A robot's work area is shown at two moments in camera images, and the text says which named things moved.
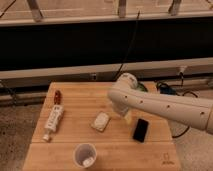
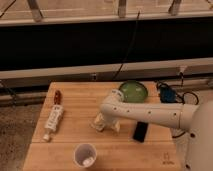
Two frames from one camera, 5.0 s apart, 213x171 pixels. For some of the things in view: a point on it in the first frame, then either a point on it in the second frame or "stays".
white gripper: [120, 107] to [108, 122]
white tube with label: [53, 121] stays
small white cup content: [88, 162] stays
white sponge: [100, 121] stays
